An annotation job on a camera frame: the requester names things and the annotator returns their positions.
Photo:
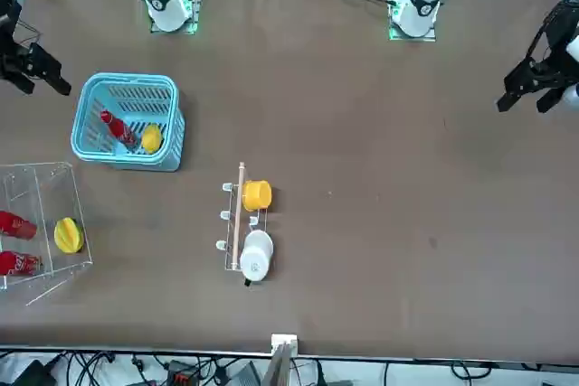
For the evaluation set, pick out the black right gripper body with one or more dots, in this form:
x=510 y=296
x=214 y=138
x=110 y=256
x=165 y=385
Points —
x=10 y=29

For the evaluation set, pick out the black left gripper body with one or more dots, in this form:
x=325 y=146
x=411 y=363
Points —
x=558 y=33

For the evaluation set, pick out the red drink bottle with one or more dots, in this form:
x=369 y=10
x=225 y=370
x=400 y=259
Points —
x=18 y=263
x=120 y=130
x=16 y=224

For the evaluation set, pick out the yellow lemon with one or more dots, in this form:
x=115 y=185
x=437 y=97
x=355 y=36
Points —
x=151 y=139

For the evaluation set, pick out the clear acrylic rack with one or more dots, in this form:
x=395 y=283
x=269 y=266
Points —
x=68 y=187

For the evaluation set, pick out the blue plastic basket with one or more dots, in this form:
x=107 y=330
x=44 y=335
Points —
x=174 y=142

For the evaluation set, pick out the yellow green star fruit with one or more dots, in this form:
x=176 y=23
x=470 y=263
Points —
x=69 y=236

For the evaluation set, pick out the yellow plastic cup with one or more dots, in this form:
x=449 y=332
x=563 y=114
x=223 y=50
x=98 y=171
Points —
x=257 y=195

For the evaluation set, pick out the white plastic cup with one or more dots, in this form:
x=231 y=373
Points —
x=255 y=257

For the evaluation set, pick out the black device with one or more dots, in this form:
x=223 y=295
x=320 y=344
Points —
x=31 y=374

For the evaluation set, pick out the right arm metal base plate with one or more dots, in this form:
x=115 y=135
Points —
x=193 y=20

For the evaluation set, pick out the black power strip red switch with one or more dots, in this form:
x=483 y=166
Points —
x=181 y=374

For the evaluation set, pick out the aluminium camera post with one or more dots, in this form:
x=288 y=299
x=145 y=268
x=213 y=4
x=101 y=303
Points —
x=282 y=359

